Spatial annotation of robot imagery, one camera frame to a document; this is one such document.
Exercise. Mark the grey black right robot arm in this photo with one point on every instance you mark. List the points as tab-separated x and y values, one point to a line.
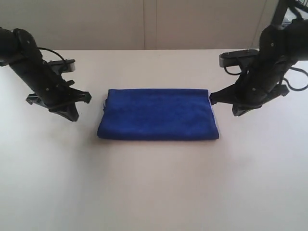
290	42

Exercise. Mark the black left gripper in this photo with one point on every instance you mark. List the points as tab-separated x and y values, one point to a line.
49	89

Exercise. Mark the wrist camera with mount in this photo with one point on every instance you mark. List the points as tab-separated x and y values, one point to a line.
240	58
60	66

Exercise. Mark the blue towel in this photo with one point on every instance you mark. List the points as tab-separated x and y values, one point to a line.
158	115

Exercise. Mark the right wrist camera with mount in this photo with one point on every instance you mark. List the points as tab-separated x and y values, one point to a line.
240	58

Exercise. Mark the black window frame post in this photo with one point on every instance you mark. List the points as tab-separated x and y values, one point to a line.
280	12

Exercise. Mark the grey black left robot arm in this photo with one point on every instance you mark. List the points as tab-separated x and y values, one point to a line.
20	52

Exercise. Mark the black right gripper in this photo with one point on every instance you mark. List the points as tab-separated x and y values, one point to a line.
259	83

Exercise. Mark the white label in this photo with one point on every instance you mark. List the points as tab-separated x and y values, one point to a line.
104	102

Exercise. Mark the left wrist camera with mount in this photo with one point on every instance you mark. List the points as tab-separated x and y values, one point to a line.
60	66

